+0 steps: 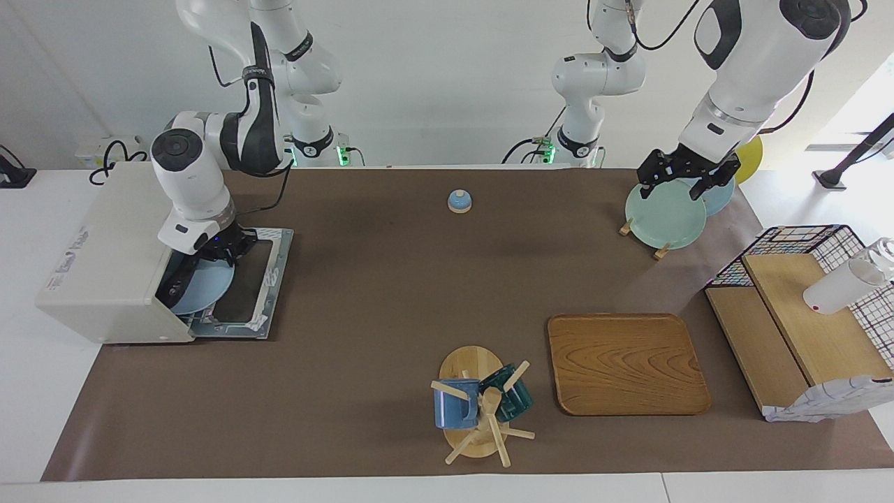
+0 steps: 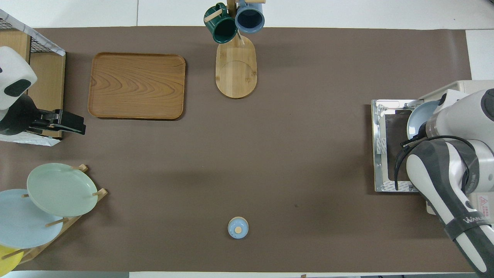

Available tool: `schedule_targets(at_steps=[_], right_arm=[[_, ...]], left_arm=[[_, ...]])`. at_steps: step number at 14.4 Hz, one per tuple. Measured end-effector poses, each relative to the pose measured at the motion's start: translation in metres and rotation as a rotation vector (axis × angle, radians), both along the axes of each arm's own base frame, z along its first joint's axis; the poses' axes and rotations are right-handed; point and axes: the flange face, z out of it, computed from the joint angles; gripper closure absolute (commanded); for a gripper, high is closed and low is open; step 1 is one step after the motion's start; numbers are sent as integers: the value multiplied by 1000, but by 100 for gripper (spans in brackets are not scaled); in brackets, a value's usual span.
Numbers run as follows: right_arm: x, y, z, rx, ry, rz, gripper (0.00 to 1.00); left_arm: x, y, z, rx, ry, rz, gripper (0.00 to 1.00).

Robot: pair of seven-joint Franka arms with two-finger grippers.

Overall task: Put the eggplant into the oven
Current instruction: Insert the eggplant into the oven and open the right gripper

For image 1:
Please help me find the blue mug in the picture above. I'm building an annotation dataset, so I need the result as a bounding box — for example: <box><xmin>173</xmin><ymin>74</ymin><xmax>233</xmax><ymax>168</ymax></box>
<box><xmin>433</xmin><ymin>379</ymin><xmax>481</xmax><ymax>430</ymax></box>

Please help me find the wooden plate rack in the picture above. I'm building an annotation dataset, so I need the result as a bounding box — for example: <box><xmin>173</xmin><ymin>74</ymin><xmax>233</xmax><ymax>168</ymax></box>
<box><xmin>619</xmin><ymin>218</ymin><xmax>673</xmax><ymax>261</ymax></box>

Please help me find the wooden serving tray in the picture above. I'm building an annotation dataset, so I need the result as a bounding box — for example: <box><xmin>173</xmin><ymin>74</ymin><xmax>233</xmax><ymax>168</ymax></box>
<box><xmin>547</xmin><ymin>313</ymin><xmax>712</xmax><ymax>417</ymax></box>

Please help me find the yellow plate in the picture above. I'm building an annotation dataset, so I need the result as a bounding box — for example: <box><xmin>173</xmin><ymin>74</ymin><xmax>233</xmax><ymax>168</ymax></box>
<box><xmin>733</xmin><ymin>133</ymin><xmax>763</xmax><ymax>185</ymax></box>

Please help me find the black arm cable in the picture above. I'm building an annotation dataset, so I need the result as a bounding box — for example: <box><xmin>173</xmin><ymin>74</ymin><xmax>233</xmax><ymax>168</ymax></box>
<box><xmin>627</xmin><ymin>0</ymin><xmax>703</xmax><ymax>51</ymax></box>
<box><xmin>208</xmin><ymin>45</ymin><xmax>295</xmax><ymax>216</ymax></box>

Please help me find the black base cable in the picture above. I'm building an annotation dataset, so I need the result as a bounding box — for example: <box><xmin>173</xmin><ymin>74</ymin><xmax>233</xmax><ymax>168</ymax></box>
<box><xmin>503</xmin><ymin>105</ymin><xmax>568</xmax><ymax>165</ymax></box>

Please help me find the black wire basket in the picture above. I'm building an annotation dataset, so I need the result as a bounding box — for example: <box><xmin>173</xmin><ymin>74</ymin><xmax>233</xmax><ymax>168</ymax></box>
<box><xmin>704</xmin><ymin>224</ymin><xmax>894</xmax><ymax>371</ymax></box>

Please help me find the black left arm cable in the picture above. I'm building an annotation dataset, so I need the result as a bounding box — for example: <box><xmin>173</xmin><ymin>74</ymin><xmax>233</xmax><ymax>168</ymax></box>
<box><xmin>627</xmin><ymin>0</ymin><xmax>703</xmax><ymax>51</ymax></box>

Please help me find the oven door with handle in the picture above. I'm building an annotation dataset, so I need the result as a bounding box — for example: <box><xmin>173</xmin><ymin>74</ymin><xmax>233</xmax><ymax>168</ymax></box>
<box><xmin>190</xmin><ymin>227</ymin><xmax>294</xmax><ymax>341</ymax></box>

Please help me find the wooden mug tree stand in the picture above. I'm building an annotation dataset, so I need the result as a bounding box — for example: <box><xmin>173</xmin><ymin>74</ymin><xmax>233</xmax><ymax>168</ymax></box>
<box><xmin>430</xmin><ymin>345</ymin><xmax>536</xmax><ymax>468</ymax></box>

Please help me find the black power strip cable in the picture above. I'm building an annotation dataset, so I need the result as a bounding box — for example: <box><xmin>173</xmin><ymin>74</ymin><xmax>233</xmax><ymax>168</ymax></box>
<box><xmin>89</xmin><ymin>140</ymin><xmax>149</xmax><ymax>186</ymax></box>

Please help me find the light blue racked plate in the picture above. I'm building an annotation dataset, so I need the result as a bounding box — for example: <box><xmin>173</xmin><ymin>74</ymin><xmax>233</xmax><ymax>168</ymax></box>
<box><xmin>681</xmin><ymin>171</ymin><xmax>736</xmax><ymax>217</ymax></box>

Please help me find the white patterned cloth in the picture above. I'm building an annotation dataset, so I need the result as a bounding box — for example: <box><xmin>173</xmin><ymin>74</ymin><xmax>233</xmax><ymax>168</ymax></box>
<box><xmin>761</xmin><ymin>375</ymin><xmax>894</xmax><ymax>423</ymax></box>

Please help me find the brown table mat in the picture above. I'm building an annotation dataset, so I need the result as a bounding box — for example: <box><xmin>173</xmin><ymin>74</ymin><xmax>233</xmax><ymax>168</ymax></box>
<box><xmin>41</xmin><ymin>168</ymin><xmax>894</xmax><ymax>483</ymax></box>

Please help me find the white toaster oven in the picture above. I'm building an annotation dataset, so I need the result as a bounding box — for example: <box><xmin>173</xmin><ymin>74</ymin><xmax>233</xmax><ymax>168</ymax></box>
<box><xmin>35</xmin><ymin>162</ymin><xmax>242</xmax><ymax>344</ymax></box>

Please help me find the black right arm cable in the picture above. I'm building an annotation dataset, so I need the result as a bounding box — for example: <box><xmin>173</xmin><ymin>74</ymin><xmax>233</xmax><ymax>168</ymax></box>
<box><xmin>208</xmin><ymin>45</ymin><xmax>295</xmax><ymax>216</ymax></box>

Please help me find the dark purple eggplant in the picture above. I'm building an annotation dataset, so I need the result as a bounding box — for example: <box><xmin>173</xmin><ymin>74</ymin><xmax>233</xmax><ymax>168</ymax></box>
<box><xmin>162</xmin><ymin>264</ymin><xmax>203</xmax><ymax>307</ymax></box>

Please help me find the white power strip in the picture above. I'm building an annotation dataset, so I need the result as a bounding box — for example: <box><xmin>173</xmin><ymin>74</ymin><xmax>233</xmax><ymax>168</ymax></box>
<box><xmin>75</xmin><ymin>135</ymin><xmax>152</xmax><ymax>172</ymax></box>

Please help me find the black floor stand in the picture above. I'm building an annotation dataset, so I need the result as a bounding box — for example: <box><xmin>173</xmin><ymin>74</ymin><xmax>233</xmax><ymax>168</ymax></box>
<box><xmin>812</xmin><ymin>112</ymin><xmax>894</xmax><ymax>191</ymax></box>

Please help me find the black desk object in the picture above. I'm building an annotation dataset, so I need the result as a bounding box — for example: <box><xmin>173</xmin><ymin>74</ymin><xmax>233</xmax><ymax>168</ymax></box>
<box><xmin>0</xmin><ymin>145</ymin><xmax>37</xmax><ymax>189</ymax></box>

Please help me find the wooden stepped shelf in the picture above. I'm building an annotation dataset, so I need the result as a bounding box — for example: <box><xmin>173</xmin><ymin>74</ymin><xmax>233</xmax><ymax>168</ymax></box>
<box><xmin>704</xmin><ymin>253</ymin><xmax>894</xmax><ymax>420</ymax></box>

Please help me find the dark green mug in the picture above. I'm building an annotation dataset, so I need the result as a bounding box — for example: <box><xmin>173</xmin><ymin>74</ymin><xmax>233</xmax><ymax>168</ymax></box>
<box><xmin>479</xmin><ymin>364</ymin><xmax>534</xmax><ymax>423</ymax></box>

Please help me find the pale green plate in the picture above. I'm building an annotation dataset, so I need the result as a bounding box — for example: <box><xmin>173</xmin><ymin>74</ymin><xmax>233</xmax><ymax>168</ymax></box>
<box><xmin>624</xmin><ymin>178</ymin><xmax>708</xmax><ymax>250</ymax></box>

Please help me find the white cup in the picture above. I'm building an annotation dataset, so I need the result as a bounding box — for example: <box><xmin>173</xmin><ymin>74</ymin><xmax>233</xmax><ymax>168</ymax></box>
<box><xmin>803</xmin><ymin>238</ymin><xmax>894</xmax><ymax>316</ymax></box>

